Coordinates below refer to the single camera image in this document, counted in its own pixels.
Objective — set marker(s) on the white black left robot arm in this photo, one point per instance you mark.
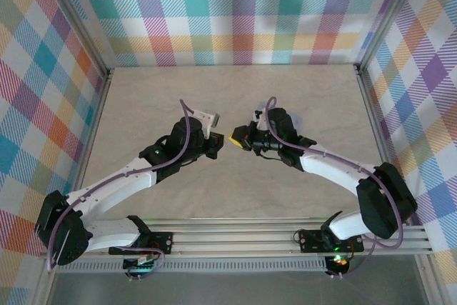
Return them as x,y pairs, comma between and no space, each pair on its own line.
114,190

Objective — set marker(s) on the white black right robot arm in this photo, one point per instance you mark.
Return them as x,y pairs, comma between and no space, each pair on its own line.
332,169

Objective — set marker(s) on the green lit circuit board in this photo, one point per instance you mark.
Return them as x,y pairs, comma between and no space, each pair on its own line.
141,265
338,262

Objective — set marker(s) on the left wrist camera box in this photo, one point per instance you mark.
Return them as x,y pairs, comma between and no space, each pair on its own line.
207,117

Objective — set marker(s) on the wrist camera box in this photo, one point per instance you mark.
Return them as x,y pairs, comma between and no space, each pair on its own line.
257,119
207,117

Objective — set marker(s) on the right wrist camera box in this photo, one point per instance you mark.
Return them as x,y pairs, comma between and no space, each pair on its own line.
257,119

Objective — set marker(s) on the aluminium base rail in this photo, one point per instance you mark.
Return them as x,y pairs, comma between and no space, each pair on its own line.
232,239

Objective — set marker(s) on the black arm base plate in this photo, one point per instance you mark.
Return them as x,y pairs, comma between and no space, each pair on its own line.
157,240
310,240

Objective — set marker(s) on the aluminium frame post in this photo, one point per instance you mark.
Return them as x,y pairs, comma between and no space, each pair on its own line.
391,12
76,19

